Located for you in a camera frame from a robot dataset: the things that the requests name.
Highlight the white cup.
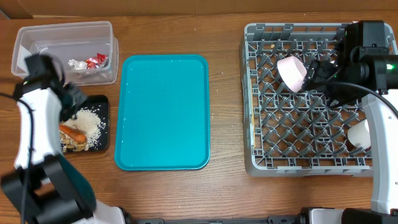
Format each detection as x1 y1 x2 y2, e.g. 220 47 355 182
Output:
347 119 371 149

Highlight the black plastic bin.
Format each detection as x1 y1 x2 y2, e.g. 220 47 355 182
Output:
60 95 109 153

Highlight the wooden chopstick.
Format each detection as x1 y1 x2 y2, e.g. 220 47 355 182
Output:
251 111 256 149

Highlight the grey dishwasher rack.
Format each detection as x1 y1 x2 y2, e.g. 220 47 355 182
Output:
239 21 398 178

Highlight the red snack wrapper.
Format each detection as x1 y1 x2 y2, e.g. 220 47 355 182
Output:
85 53 108 69

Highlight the clear plastic bin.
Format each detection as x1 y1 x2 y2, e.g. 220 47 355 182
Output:
11 21 119 86

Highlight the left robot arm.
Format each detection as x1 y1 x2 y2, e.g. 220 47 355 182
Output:
1 54 135 224

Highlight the orange carrot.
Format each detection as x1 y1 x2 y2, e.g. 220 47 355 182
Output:
59 124 87 143

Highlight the teal plastic tray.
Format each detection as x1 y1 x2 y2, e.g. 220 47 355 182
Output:
114 54 210 171

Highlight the pink bowl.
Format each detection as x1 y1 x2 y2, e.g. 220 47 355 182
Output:
277 56 307 93

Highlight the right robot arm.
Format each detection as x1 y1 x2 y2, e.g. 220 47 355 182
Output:
302 21 397 223

